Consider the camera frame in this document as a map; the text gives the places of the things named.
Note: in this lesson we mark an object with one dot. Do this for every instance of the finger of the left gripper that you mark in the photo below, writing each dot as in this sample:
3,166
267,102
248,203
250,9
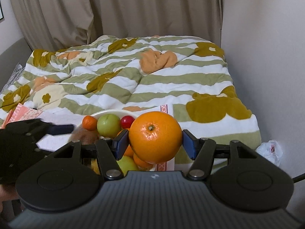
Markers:
60,129

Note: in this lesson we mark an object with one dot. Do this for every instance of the red cherry tomato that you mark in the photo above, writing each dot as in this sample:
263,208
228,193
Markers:
126,121

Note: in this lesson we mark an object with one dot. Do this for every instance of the grey sofa headboard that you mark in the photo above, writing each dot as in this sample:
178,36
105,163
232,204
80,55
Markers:
18,53

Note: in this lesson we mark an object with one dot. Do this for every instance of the white plastic bag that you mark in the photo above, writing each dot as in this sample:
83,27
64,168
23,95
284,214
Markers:
272,151

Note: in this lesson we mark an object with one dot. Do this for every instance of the person left hand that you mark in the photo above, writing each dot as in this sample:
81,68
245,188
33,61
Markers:
7,193

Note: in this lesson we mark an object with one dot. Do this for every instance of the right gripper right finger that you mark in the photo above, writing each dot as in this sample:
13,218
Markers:
201,151

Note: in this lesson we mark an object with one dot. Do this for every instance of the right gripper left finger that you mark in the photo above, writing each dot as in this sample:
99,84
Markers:
109,151

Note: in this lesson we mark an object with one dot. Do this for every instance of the beige curtain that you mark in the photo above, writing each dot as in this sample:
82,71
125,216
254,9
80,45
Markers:
58,24

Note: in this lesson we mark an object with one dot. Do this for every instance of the smooth orange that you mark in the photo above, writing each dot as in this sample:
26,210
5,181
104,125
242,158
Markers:
155,137

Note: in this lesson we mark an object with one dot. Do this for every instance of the framed wall picture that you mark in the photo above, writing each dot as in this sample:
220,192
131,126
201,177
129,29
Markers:
1,12

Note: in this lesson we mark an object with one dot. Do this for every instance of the dark orange mandarin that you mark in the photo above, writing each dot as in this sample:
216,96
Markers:
141,163

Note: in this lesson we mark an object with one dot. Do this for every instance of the striped floral blanket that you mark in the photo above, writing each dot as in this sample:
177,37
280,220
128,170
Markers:
184,76

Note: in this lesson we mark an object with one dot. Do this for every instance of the pink floral towel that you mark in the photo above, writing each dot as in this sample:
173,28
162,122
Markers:
21,112

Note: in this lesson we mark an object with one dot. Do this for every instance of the small orange mandarin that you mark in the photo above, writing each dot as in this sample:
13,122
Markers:
89,123

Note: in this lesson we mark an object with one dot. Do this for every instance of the brown kiwi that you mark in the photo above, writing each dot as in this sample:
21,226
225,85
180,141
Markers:
86,137

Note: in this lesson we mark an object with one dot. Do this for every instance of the large orange mandarin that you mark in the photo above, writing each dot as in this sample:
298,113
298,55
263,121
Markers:
129,152

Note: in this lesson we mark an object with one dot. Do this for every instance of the green apple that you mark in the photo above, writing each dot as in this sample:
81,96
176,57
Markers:
126,164
108,125

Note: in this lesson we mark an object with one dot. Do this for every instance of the grey patterned pillow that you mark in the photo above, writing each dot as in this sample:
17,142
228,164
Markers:
16,74

